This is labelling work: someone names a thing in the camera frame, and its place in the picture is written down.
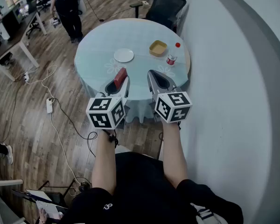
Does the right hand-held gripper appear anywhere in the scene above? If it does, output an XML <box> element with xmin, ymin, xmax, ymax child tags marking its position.
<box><xmin>147</xmin><ymin>69</ymin><xmax>193</xmax><ymax>124</ymax></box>

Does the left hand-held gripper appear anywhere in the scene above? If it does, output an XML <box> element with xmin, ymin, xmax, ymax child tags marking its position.
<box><xmin>85</xmin><ymin>75</ymin><xmax>131</xmax><ymax>131</ymax></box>

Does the red rectangular block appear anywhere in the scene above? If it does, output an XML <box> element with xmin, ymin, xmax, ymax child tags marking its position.
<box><xmin>113</xmin><ymin>67</ymin><xmax>128</xmax><ymax>91</ymax></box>

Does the white round plate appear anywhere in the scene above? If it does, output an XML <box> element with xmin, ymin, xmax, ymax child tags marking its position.
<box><xmin>113</xmin><ymin>48</ymin><xmax>135</xmax><ymax>63</ymax></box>

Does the person's left forearm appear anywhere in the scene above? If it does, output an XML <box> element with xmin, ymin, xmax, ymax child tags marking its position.
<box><xmin>91</xmin><ymin>129</ymin><xmax>119</xmax><ymax>196</ymax></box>

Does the person's right forearm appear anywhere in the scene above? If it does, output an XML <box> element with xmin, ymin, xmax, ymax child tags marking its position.
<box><xmin>161</xmin><ymin>122</ymin><xmax>189</xmax><ymax>189</ymax></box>

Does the yellow square bowl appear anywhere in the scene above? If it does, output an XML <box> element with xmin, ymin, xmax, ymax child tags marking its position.
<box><xmin>149</xmin><ymin>40</ymin><xmax>168</xmax><ymax>57</ymax></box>

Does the light blue tablecloth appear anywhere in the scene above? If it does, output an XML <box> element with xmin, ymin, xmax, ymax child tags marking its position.
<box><xmin>74</xmin><ymin>18</ymin><xmax>189</xmax><ymax>124</ymax></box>

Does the black mesh office chair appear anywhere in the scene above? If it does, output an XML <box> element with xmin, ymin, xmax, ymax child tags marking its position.
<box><xmin>129</xmin><ymin>0</ymin><xmax>187</xmax><ymax>34</ymax></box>

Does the white desk with dark surface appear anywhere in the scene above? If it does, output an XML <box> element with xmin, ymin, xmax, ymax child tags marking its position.
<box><xmin>0</xmin><ymin>8</ymin><xmax>48</xmax><ymax>82</ymax></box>

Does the person's black clothing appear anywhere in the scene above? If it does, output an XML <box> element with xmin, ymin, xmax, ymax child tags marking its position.
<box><xmin>60</xmin><ymin>151</ymin><xmax>245</xmax><ymax>224</ymax></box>

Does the black folding stand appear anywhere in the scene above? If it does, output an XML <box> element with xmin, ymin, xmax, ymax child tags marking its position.
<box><xmin>38</xmin><ymin>178</ymin><xmax>76</xmax><ymax>202</ymax></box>

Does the black computer monitor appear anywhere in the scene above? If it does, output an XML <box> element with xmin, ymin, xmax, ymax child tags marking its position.
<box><xmin>1</xmin><ymin>7</ymin><xmax>24</xmax><ymax>41</ymax></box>

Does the black clipboard with papers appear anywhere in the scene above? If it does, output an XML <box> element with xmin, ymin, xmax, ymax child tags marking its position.
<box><xmin>12</xmin><ymin>189</ymin><xmax>69</xmax><ymax>221</ymax></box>

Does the grey striped cloth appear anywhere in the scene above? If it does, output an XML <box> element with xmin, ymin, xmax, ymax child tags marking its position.
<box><xmin>190</xmin><ymin>202</ymin><xmax>224</xmax><ymax>224</ymax></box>

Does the white chair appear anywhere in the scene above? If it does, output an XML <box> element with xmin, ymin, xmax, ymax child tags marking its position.
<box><xmin>0</xmin><ymin>179</ymin><xmax>26</xmax><ymax>224</ymax></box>

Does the black wrist strap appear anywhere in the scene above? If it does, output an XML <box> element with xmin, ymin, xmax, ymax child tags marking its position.
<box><xmin>102</xmin><ymin>129</ymin><xmax>119</xmax><ymax>149</ymax></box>

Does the black cable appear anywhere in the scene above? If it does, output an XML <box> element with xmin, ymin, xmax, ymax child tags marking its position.
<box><xmin>51</xmin><ymin>97</ymin><xmax>98</xmax><ymax>158</ymax></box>

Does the white cable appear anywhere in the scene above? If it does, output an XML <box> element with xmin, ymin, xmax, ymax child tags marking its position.
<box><xmin>25</xmin><ymin>65</ymin><xmax>84</xmax><ymax>186</ymax></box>

